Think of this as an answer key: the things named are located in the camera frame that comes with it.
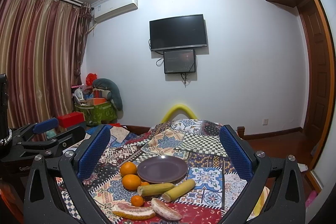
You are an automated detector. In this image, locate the sugarcane piece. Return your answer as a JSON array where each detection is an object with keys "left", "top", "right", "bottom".
[
  {"left": 162, "top": 179, "right": 196, "bottom": 202},
  {"left": 137, "top": 183, "right": 175, "bottom": 197}
]

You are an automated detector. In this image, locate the small mandarin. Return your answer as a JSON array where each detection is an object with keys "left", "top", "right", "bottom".
[
  {"left": 140, "top": 181, "right": 150, "bottom": 186},
  {"left": 130, "top": 195, "right": 145, "bottom": 207}
]

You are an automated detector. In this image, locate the red box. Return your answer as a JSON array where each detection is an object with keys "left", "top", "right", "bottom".
[{"left": 57, "top": 111, "right": 85, "bottom": 128}]

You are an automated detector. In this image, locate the peeled pomelo segment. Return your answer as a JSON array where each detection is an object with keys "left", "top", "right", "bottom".
[{"left": 150, "top": 198, "right": 183, "bottom": 221}]

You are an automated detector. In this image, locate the small mandarin front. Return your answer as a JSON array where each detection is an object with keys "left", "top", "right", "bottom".
[{"left": 130, "top": 195, "right": 145, "bottom": 207}]

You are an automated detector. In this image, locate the white air conditioner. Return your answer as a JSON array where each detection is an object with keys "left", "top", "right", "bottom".
[{"left": 93, "top": 0, "right": 138, "bottom": 23}]

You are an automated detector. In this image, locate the wall mounted black television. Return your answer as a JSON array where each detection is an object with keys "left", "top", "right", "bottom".
[{"left": 149, "top": 14, "right": 208, "bottom": 51}]

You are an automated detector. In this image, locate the pomelo wedge with rind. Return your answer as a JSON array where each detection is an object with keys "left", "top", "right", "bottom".
[{"left": 111, "top": 203, "right": 156, "bottom": 220}]

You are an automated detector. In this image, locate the small black monitor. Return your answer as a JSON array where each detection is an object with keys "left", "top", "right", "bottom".
[{"left": 163, "top": 49, "right": 196, "bottom": 74}]

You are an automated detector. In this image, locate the large orange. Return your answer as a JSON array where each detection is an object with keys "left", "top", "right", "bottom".
[
  {"left": 121, "top": 174, "right": 142, "bottom": 191},
  {"left": 120, "top": 161, "right": 137, "bottom": 177}
]

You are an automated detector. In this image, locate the striped red gold curtain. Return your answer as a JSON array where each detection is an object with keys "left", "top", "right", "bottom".
[{"left": 1, "top": 0, "right": 92, "bottom": 128}]

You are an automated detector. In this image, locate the yellow foam tube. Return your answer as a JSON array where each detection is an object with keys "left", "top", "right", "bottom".
[{"left": 161, "top": 104, "right": 198, "bottom": 123}]

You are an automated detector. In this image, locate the purple ceramic plate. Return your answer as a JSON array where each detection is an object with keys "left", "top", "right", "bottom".
[{"left": 137, "top": 155, "right": 188, "bottom": 184}]

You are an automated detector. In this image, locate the patchwork patterned bedspread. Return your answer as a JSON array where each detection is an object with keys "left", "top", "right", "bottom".
[{"left": 56, "top": 118, "right": 271, "bottom": 224}]

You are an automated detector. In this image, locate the red plastic bag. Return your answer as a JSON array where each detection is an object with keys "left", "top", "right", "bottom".
[{"left": 85, "top": 73, "right": 97, "bottom": 86}]

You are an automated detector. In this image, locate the white wall socket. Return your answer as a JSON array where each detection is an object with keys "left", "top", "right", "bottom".
[{"left": 262, "top": 119, "right": 268, "bottom": 126}]

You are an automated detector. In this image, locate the grey plush toy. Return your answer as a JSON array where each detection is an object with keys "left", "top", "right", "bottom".
[{"left": 93, "top": 79, "right": 123, "bottom": 111}]

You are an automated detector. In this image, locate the green storage box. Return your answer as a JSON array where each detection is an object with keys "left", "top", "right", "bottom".
[{"left": 74, "top": 102, "right": 117, "bottom": 127}]

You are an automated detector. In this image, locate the wooden door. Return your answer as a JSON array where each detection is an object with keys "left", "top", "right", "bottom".
[{"left": 297, "top": 0, "right": 335, "bottom": 170}]

